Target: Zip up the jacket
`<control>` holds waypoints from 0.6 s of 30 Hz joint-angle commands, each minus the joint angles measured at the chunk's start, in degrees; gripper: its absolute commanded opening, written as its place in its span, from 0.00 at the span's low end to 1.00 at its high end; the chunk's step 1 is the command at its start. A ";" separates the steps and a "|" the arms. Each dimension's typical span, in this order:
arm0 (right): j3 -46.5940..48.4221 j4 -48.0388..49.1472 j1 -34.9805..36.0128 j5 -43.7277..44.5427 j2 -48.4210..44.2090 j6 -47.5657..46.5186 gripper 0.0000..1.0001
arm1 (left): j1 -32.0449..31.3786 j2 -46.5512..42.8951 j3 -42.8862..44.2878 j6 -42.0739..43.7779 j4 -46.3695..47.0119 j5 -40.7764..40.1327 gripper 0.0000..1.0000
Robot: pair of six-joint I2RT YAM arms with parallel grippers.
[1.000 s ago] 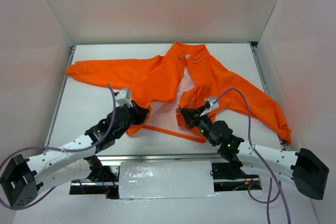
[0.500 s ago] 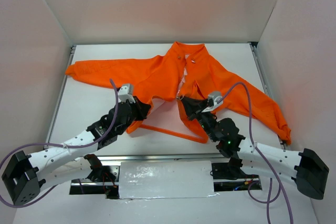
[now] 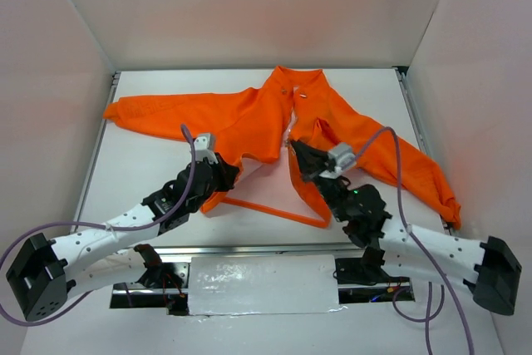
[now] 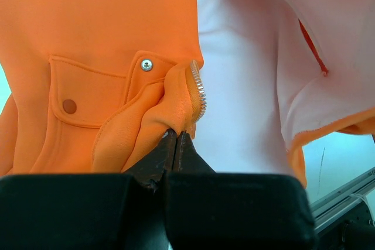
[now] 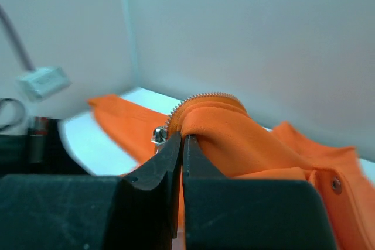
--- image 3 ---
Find orange zip-up jacket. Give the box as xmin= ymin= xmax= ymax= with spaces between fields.
xmin=103 ymin=66 xmax=461 ymax=229

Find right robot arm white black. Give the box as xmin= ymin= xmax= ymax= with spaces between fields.
xmin=291 ymin=141 xmax=522 ymax=316

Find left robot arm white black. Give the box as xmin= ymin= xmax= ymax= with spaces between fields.
xmin=6 ymin=155 xmax=239 ymax=326

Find white foil-wrapped block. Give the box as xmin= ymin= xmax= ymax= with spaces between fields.
xmin=188 ymin=254 xmax=341 ymax=316

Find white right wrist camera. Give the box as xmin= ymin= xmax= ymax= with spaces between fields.
xmin=319 ymin=142 xmax=356 ymax=179

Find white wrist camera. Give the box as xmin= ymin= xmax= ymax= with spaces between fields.
xmin=194 ymin=133 xmax=218 ymax=164
xmin=319 ymin=142 xmax=356 ymax=179

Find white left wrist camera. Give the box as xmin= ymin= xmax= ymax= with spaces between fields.
xmin=194 ymin=133 xmax=218 ymax=164

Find aluminium frame rail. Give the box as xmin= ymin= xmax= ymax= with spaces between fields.
xmin=74 ymin=66 xmax=463 ymax=257

